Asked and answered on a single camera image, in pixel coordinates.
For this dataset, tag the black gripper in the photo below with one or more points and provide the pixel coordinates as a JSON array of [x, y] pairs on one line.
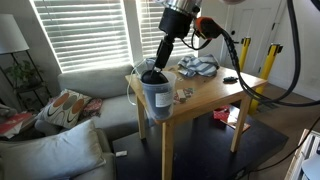
[[164, 53]]

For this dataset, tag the translucent plastic cup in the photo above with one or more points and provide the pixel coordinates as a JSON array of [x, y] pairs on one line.
[[151, 80]]

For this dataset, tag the small brown card box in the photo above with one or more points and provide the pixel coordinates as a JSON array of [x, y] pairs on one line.
[[181, 95]]

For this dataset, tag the small colourful card box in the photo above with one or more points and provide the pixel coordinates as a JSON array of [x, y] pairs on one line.
[[189, 91]]

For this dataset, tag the striped grey white cloth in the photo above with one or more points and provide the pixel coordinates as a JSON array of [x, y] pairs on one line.
[[198, 66]]

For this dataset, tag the white window blind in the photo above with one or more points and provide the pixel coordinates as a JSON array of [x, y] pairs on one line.
[[83, 33], [150, 28]]

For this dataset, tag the wooden table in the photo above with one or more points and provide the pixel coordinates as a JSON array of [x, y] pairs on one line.
[[206, 93]]

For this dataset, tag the grey sofa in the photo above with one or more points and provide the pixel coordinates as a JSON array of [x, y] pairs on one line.
[[100, 83]]

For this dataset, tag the black key fob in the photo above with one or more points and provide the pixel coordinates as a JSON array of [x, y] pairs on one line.
[[230, 79]]

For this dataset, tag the red patterned cloth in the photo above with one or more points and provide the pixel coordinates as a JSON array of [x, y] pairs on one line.
[[91, 106]]

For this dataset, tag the red box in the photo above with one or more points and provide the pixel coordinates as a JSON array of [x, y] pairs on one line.
[[221, 114]]

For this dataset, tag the small white floor object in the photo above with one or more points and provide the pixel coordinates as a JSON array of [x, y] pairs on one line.
[[121, 153]]

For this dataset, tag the dark blue rug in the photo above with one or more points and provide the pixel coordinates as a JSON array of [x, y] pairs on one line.
[[200, 150]]

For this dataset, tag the oval patterned pillow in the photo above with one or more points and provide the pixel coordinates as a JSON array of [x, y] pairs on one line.
[[63, 108]]

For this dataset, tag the white door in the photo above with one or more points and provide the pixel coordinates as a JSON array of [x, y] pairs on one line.
[[256, 30]]

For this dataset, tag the dark floor mat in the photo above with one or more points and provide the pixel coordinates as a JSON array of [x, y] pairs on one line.
[[266, 106]]

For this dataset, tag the black metal shelf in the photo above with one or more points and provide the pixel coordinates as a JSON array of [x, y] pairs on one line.
[[28, 88]]

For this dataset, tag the green potted plant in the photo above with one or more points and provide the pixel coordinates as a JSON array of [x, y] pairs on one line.
[[23, 71]]

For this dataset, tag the plain white pillow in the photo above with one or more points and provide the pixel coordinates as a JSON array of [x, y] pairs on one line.
[[50, 153]]

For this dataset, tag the red magazine stack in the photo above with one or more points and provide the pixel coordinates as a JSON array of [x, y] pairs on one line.
[[13, 123]]

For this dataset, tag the yellow post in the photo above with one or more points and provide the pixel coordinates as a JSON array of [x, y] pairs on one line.
[[268, 66], [245, 53]]

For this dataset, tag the white shelf frame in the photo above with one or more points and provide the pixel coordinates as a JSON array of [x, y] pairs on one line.
[[305, 153]]

